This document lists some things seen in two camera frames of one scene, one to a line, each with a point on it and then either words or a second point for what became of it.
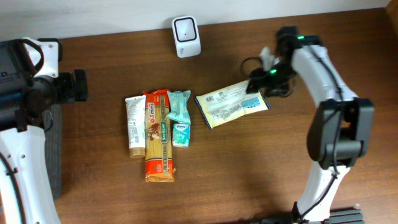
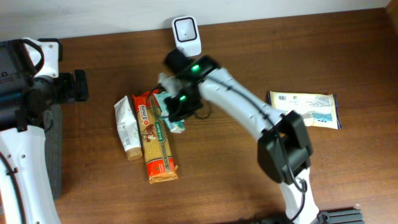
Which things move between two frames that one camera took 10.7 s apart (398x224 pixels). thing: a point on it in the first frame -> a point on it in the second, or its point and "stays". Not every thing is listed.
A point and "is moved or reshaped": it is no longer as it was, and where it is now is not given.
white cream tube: x=136 y=112 -> x=129 y=129
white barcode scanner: x=186 y=36 stays
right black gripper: x=259 y=79 -> x=173 y=104
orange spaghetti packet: x=158 y=154 stays
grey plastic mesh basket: x=52 y=123 stays
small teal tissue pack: x=181 y=135 is moved or reshaped
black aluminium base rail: x=349 y=216 stays
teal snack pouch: x=179 y=112 is moved or reshaped
